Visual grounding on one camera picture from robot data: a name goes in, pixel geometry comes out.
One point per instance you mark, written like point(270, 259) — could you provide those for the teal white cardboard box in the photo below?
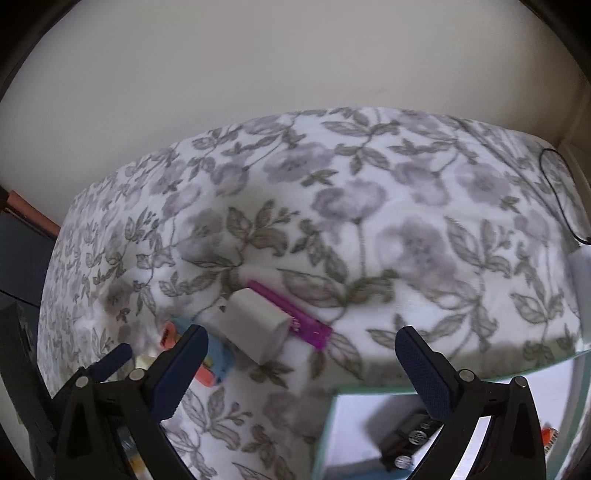
point(360, 419)

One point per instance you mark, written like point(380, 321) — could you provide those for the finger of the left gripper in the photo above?
point(104, 368)

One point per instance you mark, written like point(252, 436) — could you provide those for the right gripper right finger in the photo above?
point(512, 447)

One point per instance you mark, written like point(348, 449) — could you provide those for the white charger cube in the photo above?
point(257, 327)

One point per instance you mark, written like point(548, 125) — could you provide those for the small orange blue carrot knife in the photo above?
point(219, 360)

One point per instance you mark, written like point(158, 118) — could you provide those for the floral fleece blanket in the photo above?
point(370, 219)

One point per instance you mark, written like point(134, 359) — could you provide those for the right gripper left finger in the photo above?
point(89, 445)

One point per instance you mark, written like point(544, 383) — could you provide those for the black toy car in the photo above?
point(400, 445)

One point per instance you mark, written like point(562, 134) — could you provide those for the purple lighter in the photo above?
point(309, 329)

